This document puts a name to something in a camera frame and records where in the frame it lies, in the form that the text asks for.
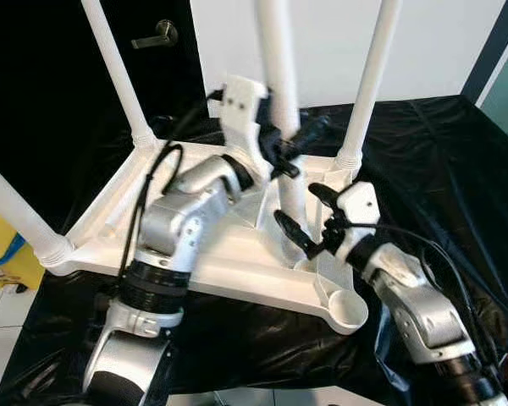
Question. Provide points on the white plastic table top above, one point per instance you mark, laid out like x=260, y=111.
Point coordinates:
x=237, y=279

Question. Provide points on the dark grey window frame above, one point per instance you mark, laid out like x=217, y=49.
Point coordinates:
x=491, y=51

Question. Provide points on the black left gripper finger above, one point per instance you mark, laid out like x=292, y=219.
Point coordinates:
x=311, y=134

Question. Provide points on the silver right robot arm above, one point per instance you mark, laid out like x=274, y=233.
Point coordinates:
x=415, y=304

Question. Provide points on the black plastic table cover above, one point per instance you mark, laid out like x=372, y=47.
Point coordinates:
x=262, y=355

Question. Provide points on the black door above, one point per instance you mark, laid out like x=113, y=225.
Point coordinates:
x=42, y=85

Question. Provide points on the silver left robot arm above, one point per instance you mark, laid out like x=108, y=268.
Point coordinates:
x=173, y=220

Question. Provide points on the yellow bin with blue band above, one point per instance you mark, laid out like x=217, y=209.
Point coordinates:
x=8, y=262

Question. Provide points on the white plastic table leg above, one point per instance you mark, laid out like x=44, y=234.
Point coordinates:
x=114, y=68
x=17, y=211
x=368, y=85
x=278, y=59

